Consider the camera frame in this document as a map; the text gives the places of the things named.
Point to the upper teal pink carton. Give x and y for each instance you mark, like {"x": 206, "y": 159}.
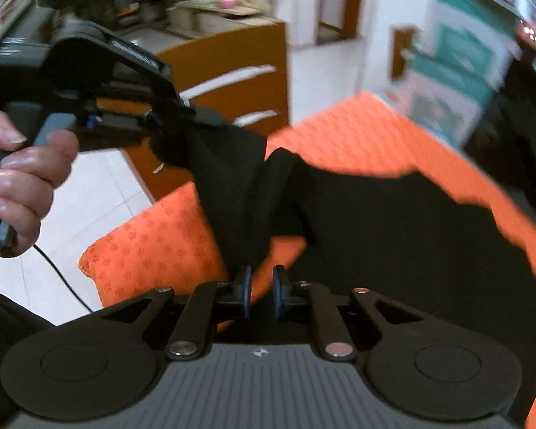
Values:
{"x": 475, "y": 36}

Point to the orange flower-pattern table mat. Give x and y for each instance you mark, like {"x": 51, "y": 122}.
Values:
{"x": 172, "y": 243}

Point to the wooden chair far side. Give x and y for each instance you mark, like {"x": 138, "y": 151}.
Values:
{"x": 402, "y": 44}

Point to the black sweater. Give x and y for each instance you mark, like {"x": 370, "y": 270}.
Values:
{"x": 404, "y": 237}

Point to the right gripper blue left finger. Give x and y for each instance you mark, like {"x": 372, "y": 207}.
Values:
{"x": 242, "y": 289}

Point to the low white cabinet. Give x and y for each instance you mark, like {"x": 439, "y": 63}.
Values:
{"x": 194, "y": 19}

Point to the person's left hand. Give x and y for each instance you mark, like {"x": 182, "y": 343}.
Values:
{"x": 28, "y": 178}

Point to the lower teal pink carton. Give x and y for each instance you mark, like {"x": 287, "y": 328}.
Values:
{"x": 442, "y": 99}

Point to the wooden chair left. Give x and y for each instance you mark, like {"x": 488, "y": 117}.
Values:
{"x": 235, "y": 73}

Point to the wooden chair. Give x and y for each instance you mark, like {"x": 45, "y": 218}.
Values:
{"x": 402, "y": 44}
{"x": 235, "y": 73}

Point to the black folded clothes pile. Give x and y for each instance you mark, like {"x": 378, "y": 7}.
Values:
{"x": 503, "y": 142}

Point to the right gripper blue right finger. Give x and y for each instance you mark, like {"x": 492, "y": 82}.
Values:
{"x": 281, "y": 289}

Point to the teal pink carton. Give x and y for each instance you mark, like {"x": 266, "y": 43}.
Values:
{"x": 442, "y": 99}
{"x": 475, "y": 36}

